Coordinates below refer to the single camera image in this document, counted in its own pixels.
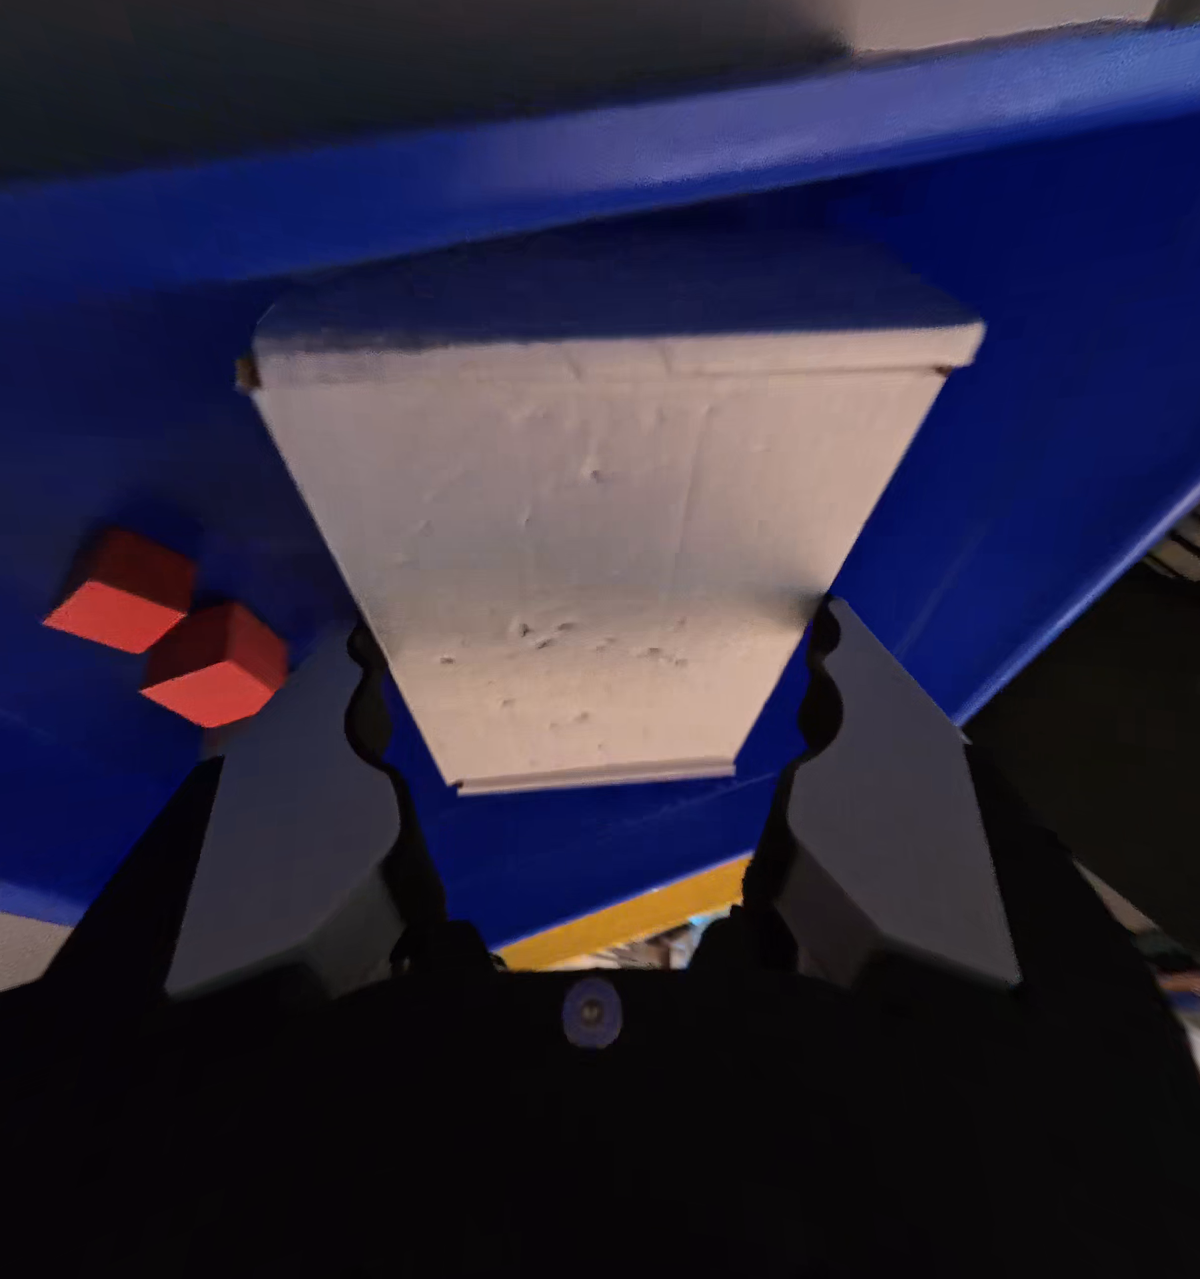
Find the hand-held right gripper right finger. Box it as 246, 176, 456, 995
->
744, 598, 1021, 991

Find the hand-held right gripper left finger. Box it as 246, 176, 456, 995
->
164, 620, 451, 1001

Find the red cube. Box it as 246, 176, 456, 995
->
42, 527, 199, 656
139, 602, 289, 729

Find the white cardboard box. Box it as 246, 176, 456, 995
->
233, 264, 986, 797

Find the blue plastic bin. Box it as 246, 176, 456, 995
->
0, 19, 1200, 952

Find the yellow box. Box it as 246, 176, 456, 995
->
498, 857, 753, 973

